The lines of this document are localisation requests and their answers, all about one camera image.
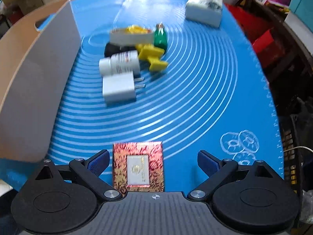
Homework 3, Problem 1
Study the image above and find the red gold patterned box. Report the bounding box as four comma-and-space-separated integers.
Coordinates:
112, 142, 165, 195

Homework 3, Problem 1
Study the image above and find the beige plastic storage bin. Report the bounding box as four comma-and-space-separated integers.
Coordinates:
1, 0, 81, 162

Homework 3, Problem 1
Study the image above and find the black earbuds case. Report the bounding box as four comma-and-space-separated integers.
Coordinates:
104, 42, 136, 57

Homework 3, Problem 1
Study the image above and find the clear packing tape roll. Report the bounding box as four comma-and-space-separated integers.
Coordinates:
109, 25, 154, 46

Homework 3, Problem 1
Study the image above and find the blue silicone measuring mat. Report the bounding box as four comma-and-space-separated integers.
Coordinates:
48, 0, 284, 192

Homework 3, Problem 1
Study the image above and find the white pill bottle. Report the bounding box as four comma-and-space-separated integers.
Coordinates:
99, 50, 141, 76

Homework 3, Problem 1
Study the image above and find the yellow plastic toy block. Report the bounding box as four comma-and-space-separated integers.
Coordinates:
135, 44, 169, 72

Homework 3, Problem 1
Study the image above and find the green small glass bottle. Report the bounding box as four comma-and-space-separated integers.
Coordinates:
154, 23, 168, 52

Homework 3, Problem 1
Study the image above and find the white tissue pack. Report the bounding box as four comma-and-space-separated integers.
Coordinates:
185, 0, 223, 28

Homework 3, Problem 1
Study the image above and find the white wall charger plug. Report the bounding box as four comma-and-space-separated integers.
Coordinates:
102, 72, 145, 105

